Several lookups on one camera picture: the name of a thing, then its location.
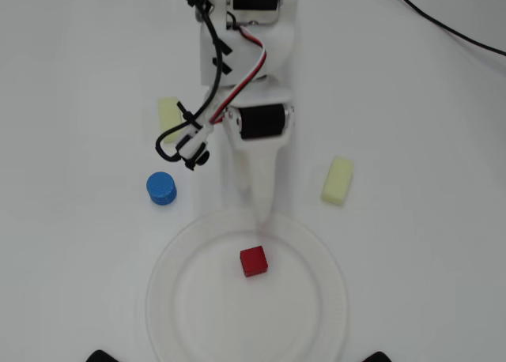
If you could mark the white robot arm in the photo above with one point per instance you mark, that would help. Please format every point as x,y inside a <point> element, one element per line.
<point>247,57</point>

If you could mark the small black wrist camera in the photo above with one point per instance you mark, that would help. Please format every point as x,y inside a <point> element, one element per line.
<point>193,144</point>

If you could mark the black stand foot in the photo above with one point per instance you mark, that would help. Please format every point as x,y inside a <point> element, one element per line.
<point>100,357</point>
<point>378,357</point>

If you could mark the white paper plate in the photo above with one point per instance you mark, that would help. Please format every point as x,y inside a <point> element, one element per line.
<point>205,299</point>

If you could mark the blue ribbed cylinder block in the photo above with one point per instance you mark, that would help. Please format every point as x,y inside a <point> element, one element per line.
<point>161,188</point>

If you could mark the red cube block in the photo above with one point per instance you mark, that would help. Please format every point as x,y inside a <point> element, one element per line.
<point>254,261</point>

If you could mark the pale yellow sponge block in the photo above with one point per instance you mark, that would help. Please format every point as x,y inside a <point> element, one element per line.
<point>168,115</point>
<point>337,180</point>

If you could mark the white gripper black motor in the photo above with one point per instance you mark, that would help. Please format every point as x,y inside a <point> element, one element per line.
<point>262,122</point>

